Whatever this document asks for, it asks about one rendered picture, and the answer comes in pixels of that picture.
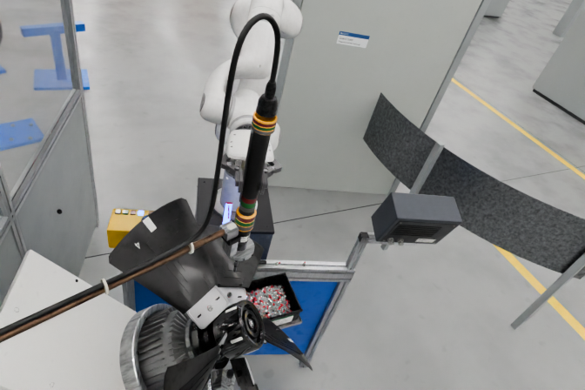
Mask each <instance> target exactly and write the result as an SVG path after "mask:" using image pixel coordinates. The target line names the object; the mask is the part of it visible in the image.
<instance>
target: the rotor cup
mask: <svg viewBox="0 0 585 390"><path fill-rule="evenodd" d="M235 306H236V309H234V310H231V311H230V312H227V313H226V312H225V311H226V310H228V309H231V308H233V307H235ZM249 319H251V320H252V321H253V324H254V327H253V328H251V327H250V325H249ZM225 331H226V333H227V337H226V339H225V343H224V347H223V349H221V351H220V353H219V355H221V356H220V358H219V360H216V362H215V364H214V365H215V367H214V369H212V372H216V371H218V370H220V369H223V368H225V367H226V365H227V364H228V362H229V359H235V358H237V357H239V356H242V355H244V354H247V353H250V352H253V351H255V350H258V349H260V348H261V347H262V346H263V344H264V340H265V328H264V324H263V320H262V318H261V316H260V313H259V310H258V309H257V307H256V306H255V305H254V304H253V303H252V302H251V301H250V300H248V299H242V300H241V301H238V302H236V303H233V304H231V305H229V306H228V307H227V308H226V309H225V310H224V311H223V312H222V313H220V314H219V315H218V316H217V317H216V318H215V319H214V320H213V321H212V322H211V323H210V324H209V325H208V326H207V327H206V328H204V329H199V328H198V326H197V325H196V324H195V323H194V322H192V345H193V349H194V352H195V354H196V356H199V355H200V354H202V353H205V352H207V351H209V350H210V349H213V348H214V347H215V346H216V345H217V344H218V342H219V340H220V338H221V337H222V335H223V333H224V332H225ZM239 337H242V340H240V341H237V342H235V343H231V340H235V339H237V338H239Z"/></svg>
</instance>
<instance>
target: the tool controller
mask: <svg viewBox="0 0 585 390"><path fill-rule="evenodd" d="M371 219H372V223H373V231H374V236H375V240H376V241H377V242H388V244H389V245H394V242H395V243H398V245H404V243H414V244H433V245H435V244H437V243H438V242H439V241H441V240H442V239H443V238H445V237H446V236H447V235H448V234H449V233H450V232H451V231H452V230H453V229H455V228H456V227H457V226H458V225H460V224H461V223H462V220H461V215H460V213H459V210H458V207H457V204H456V202H455V199H454V197H447V196H435V195H424V194H412V193H402V192H391V193H390V194H389V195H388V196H387V198H386V199H385V200H384V201H383V203H382V204H381V205H380V207H379V208H378V209H377V210H376V212H375V213H374V214H373V215H372V217H371Z"/></svg>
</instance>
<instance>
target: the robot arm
mask: <svg viewBox="0 0 585 390"><path fill-rule="evenodd" d="M259 13H268V14H270V15H271V16H272V17H273V18H274V19H275V20H276V22H277V24H278V26H279V31H280V38H283V39H290V38H294V37H296V36H298V34H299V33H300V32H301V29H302V26H303V17H302V14H301V12H300V10H299V8H298V7H297V5H296V4H295V3H293V2H292V1H291V0H238V1H237V2H236V3H234V4H233V6H232V9H231V12H230V24H231V27H232V30H233V32H234V34H235V36H236V37H237V38H238V37H239V34H240V32H241V31H242V30H243V28H244V26H245V25H246V23H247V22H248V21H249V20H250V19H251V18H252V17H254V16H255V15H257V14H259ZM273 53H274V33H273V29H272V26H271V25H270V23H269V22H268V21H266V20H261V21H259V22H257V23H256V24H255V25H254V26H253V27H252V28H251V29H250V31H249V33H248V34H247V36H246V38H245V41H244V43H243V45H242V50H241V54H240V56H239V60H238V64H237V69H236V73H235V78H234V79H240V80H239V87H238V89H237V91H236V92H235V93H234V94H233V95H232V97H231V103H230V109H229V115H228V121H227V127H226V134H225V145H226V151H225V155H223V158H222V165H221V168H222V169H224V177H223V183H222V188H221V189H218V193H217V198H216V203H215V206H214V211H215V212H216V213H217V214H218V215H220V216H221V217H223V215H224V209H225V202H231V203H232V214H231V219H232V220H234V219H235V214H236V210H237V208H238V207H239V204H240V202H239V194H240V193H241V192H242V188H243V183H244V178H243V173H244V168H245V158H246V153H247V148H248V143H249V137H250V133H251V125H252V115H253V113H254V112H255V111H256V107H257V105H258V100H259V97H260V96H261V95H262V94H263V93H265V89H266V84H267V82H268V80H270V76H271V71H272V61H273ZM231 61H232V60H231V59H230V60H227V61H225V62H223V63H222V64H221V65H220V66H218V67H217V68H216V69H215V70H214V71H213V72H212V74H211V75H210V76H209V77H208V79H207V81H206V84H205V88H204V91H203V96H202V99H201V103H200V108H199V112H200V116H201V117H202V118H203V119H204V120H206V121H208V122H211V123H214V124H216V125H215V132H214V133H215V136H216V138H217V140H218V141H219V135H220V128H221V121H222V114H223V108H224V102H225V93H224V86H225V84H226V83H227V79H228V75H229V70H230V65H231ZM280 138H281V130H280V128H279V125H278V124H276V127H275V132H274V133H273V134H271V137H270V142H269V145H268V150H267V154H266V161H265V165H264V170H263V174H262V178H261V182H260V187H259V193H260V194H264V190H265V189H267V186H268V178H269V177H271V176H272V175H273V174H274V173H277V172H280V171H281V170H282V165H281V164H280V163H279V162H278V161H277V160H276V159H275V158H274V156H273V151H274V150H275V149H276V148H277V146H278V144H279V141H280Z"/></svg>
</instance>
